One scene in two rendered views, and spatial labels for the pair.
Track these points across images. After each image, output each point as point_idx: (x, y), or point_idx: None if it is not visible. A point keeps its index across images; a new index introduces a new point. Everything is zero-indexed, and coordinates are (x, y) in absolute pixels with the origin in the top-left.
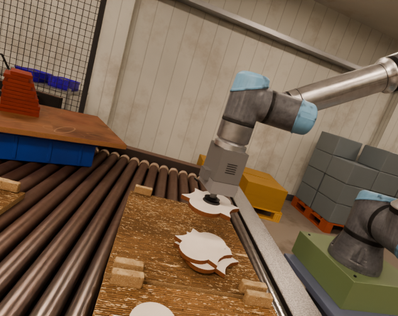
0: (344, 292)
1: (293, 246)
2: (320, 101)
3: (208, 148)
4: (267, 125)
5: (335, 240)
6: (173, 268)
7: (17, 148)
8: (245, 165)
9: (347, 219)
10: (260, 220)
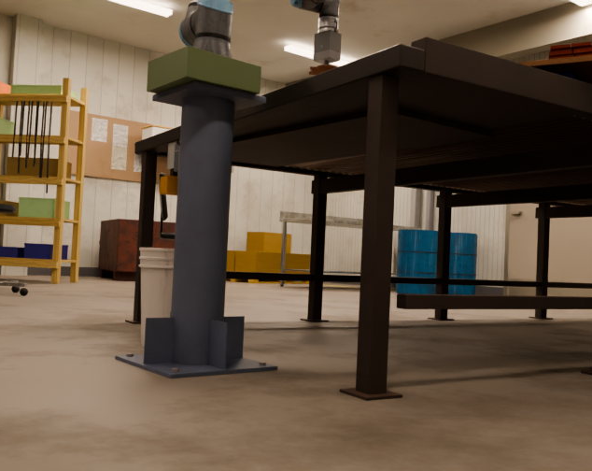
0: None
1: (260, 87)
2: None
3: (341, 39)
4: (313, 11)
5: (232, 57)
6: None
7: None
8: (314, 40)
9: (231, 34)
10: (305, 78)
